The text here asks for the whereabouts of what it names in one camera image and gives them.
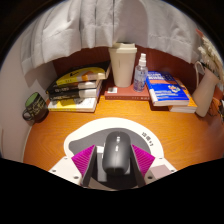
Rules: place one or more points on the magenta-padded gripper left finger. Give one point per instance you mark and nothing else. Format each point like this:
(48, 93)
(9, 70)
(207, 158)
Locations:
(65, 168)

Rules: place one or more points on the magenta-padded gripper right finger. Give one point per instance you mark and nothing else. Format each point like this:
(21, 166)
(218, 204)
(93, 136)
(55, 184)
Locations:
(160, 170)

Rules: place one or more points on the black computer mouse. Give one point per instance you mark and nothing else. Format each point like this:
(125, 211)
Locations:
(116, 153)

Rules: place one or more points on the white and grey mouse pad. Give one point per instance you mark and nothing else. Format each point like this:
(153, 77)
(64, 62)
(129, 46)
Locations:
(90, 136)

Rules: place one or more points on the yellow and white book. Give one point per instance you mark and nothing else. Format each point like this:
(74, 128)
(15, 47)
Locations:
(73, 105)

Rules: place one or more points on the dark mug with green inside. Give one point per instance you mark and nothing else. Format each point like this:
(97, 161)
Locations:
(36, 108)

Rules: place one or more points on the orange book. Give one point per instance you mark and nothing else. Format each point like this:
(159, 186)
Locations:
(186, 108)

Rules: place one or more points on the dark book with white pages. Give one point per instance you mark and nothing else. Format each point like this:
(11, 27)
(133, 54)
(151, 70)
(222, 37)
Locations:
(75, 87)
(73, 94)

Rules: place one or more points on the blue book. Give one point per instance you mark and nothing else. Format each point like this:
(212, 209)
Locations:
(166, 88)

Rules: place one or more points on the red-brown book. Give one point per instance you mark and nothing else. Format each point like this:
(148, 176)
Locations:
(125, 94)

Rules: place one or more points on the cream ceramic vase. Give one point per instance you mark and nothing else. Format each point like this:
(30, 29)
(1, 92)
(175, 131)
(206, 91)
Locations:
(205, 95)

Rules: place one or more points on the clear spray bottle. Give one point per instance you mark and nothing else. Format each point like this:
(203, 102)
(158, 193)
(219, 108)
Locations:
(140, 78)

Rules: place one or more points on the black and yellow book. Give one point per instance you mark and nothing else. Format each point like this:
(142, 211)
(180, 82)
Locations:
(83, 75)

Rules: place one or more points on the cream lidded tumbler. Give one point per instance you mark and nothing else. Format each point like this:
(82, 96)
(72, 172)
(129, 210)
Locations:
(122, 66)

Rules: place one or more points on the white curtain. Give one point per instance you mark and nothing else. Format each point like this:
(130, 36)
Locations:
(100, 26)

